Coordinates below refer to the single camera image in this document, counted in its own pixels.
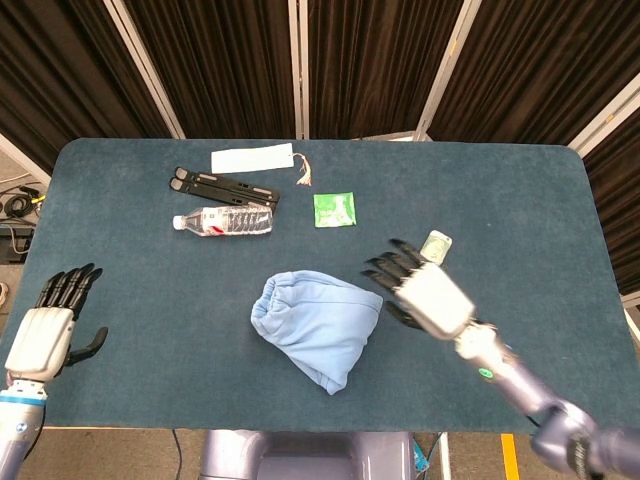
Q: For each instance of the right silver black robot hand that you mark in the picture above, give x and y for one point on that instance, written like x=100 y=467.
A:
x=435 y=300

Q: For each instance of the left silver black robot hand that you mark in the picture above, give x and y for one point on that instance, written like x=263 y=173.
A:
x=40 y=340

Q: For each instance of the light blue sweatpants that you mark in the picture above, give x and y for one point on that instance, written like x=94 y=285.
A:
x=320 y=325

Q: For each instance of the purple grey robot base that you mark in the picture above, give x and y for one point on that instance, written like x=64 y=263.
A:
x=310 y=457

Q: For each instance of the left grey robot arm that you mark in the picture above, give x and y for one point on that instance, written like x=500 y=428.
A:
x=17 y=430

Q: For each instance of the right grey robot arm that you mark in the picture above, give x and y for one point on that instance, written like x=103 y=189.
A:
x=525 y=390

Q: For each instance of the black box on floor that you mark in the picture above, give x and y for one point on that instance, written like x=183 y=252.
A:
x=12 y=245

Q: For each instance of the green square packet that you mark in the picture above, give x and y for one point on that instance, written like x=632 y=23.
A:
x=334 y=210

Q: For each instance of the white table leg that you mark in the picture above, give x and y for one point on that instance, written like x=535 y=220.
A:
x=445 y=457

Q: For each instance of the yellow floor tape strip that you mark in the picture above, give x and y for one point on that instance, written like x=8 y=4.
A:
x=509 y=457

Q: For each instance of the clear plastic water bottle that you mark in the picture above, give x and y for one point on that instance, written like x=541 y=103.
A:
x=230 y=220

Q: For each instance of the pale bookmark with tassel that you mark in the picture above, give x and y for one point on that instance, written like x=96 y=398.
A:
x=250 y=157

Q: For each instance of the black folding stand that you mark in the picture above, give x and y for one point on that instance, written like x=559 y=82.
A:
x=225 y=186

